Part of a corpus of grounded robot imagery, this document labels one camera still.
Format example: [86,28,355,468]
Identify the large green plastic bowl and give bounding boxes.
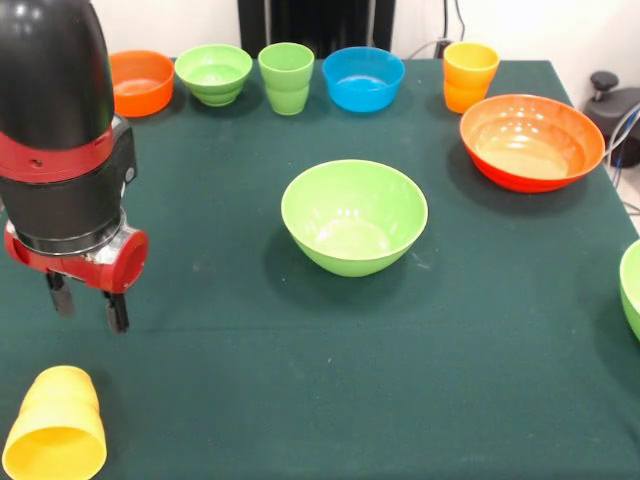
[618,239,640,344]
[280,159,430,279]

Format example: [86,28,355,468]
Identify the yellow plastic cup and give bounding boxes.
[1,365,109,480]
[443,42,501,115]

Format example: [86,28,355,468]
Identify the thin black cable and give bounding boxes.
[452,0,469,45]

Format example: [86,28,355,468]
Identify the blue plastic bowl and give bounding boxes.
[321,46,406,113]

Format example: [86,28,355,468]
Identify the black knobbed equipment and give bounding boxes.
[584,71,640,169]

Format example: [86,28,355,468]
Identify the small green plastic bowl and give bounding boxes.
[174,43,254,107]

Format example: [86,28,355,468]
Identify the dark green table cloth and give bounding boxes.
[0,57,640,480]

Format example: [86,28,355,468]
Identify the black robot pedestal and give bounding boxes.
[237,0,396,60]

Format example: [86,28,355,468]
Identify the blue and white cables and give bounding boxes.
[602,102,640,191]

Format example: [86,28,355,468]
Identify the green plastic cup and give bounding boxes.
[257,42,316,117]

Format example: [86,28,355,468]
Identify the large orange plastic bowl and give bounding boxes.
[459,93,607,194]

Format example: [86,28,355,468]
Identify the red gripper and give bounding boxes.
[3,222,150,335]

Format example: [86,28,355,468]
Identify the small orange plastic bowl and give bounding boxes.
[108,49,177,118]

